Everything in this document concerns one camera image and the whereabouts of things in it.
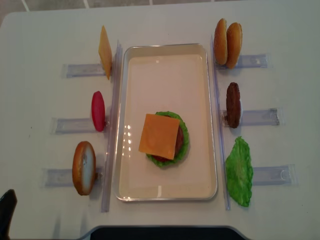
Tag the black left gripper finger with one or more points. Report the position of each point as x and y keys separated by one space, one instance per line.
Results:
x=8 y=204

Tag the green lettuce leaf on tray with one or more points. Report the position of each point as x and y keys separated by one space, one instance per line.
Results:
x=186 y=141

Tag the upright bun half front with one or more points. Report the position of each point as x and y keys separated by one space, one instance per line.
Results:
x=234 y=35

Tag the upright red tomato slice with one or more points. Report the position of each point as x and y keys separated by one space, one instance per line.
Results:
x=98 y=111

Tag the white rectangular metal tray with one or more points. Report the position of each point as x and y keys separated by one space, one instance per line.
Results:
x=168 y=78

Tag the upright brown meat patty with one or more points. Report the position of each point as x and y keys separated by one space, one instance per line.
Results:
x=233 y=105

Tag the clear pusher track left bun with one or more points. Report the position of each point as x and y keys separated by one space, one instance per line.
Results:
x=56 y=178

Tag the clear pusher track lettuce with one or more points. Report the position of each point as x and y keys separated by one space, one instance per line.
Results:
x=284 y=175

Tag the clear pusher track tomato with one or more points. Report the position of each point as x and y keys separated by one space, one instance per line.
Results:
x=59 y=126

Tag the upright bun half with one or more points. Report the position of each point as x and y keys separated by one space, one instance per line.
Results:
x=234 y=35
x=220 y=42

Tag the upright bun half rear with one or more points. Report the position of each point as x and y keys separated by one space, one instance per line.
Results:
x=220 y=42

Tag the upright orange cheese slice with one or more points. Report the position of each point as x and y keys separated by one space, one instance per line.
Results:
x=105 y=52

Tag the orange cheese slice on stack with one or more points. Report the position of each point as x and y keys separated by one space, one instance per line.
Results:
x=159 y=136

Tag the red tomato slice on tray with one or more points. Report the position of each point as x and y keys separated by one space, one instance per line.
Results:
x=160 y=159

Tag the brown meat patty on tray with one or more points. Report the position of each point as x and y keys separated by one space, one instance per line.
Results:
x=180 y=144

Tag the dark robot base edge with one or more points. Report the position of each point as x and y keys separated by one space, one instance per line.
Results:
x=164 y=233

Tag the clear pusher track right buns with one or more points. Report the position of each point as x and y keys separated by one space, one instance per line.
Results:
x=247 y=61

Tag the clear pusher track cheese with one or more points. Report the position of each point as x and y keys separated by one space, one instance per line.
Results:
x=82 y=70

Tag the upright bun slice left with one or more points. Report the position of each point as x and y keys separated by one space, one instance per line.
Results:
x=84 y=168

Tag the clear pusher track patty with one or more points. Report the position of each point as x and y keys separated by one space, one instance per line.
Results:
x=262 y=117

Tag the upright green lettuce leaf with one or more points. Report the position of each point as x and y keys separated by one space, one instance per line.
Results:
x=239 y=172

